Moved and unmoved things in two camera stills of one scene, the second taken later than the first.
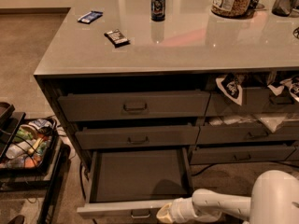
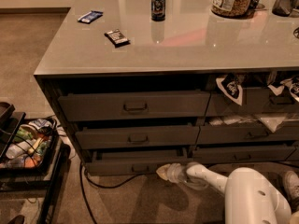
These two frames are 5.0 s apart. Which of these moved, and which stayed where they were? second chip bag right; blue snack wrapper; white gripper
Moved: white gripper
Stayed: blue snack wrapper; second chip bag right
